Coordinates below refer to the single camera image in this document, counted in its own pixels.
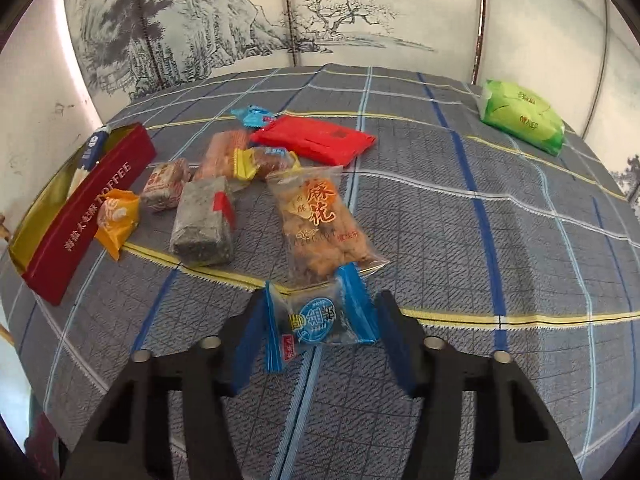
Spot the blue round cookie packet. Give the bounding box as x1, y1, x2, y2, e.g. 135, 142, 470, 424
265, 263, 380, 373

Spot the clear black sesame snack pack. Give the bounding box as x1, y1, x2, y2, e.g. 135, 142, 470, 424
169, 177, 235, 266

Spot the orange snack packet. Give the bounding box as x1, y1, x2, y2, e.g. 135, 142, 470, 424
94, 188, 140, 261

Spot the brown printed square cake pack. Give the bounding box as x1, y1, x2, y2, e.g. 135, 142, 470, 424
140, 158, 191, 211

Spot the clear fried twist snack bag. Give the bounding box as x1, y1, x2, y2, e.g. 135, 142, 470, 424
266, 166, 388, 286

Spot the clear orange cracker stick pack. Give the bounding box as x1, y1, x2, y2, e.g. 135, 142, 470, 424
193, 130, 248, 181

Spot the yellow brown cake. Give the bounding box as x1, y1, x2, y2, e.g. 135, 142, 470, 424
232, 146, 300, 181

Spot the plaid blue grey tablecloth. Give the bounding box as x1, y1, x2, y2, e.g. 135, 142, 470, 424
1, 64, 639, 479

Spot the red gold toffee tin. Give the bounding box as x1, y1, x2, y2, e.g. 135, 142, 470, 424
9, 122, 156, 306

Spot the blue soda cracker pack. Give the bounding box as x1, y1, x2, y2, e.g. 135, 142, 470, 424
67, 125, 112, 197

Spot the green tissue pack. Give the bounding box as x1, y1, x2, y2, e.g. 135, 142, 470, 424
477, 79, 565, 156

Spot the light blue candy packet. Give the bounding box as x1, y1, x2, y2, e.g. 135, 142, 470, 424
231, 105, 276, 129

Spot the red flat snack packet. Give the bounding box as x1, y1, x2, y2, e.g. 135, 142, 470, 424
250, 115, 376, 167

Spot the ink landscape folding screen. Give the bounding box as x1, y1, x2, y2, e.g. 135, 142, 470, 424
62, 0, 640, 201

